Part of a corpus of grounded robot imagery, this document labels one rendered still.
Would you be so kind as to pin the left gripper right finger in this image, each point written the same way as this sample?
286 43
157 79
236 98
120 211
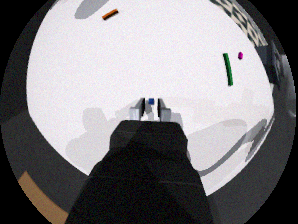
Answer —
166 113

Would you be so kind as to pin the orange-brown rod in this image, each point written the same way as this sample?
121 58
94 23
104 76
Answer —
111 13

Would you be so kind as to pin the green rod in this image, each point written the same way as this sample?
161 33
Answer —
228 69

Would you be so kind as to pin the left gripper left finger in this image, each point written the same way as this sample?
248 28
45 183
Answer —
135 113

